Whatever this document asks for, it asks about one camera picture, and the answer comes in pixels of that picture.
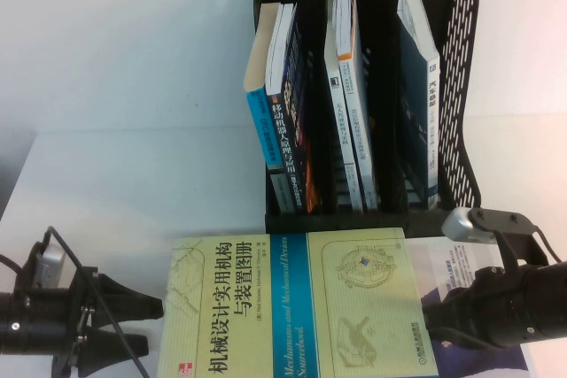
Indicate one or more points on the dark book white title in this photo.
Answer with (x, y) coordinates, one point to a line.
(288, 130)

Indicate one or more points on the black plastic book stand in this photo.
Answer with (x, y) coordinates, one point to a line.
(385, 221)

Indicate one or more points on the navy book white spine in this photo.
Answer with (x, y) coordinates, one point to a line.
(432, 130)

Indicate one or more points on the blue spine book cream pages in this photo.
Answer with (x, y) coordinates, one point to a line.
(259, 125)

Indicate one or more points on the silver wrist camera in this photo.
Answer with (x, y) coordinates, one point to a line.
(48, 263)
(469, 225)

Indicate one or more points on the thin white spine book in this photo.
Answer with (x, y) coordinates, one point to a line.
(339, 121)

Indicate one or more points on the white magazine with man portrait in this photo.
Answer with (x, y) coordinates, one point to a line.
(447, 263)

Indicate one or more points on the yellow book blue band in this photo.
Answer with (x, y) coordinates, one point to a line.
(288, 307)

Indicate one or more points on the white book orange band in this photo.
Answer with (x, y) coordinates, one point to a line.
(354, 99)

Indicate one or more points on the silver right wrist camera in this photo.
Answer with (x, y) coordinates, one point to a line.
(469, 225)

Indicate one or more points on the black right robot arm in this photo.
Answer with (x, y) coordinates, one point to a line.
(549, 303)

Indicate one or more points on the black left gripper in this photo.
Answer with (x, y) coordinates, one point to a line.
(82, 307)

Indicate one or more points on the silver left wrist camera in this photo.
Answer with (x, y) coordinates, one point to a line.
(48, 263)

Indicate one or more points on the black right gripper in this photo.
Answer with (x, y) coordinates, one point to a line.
(498, 307)

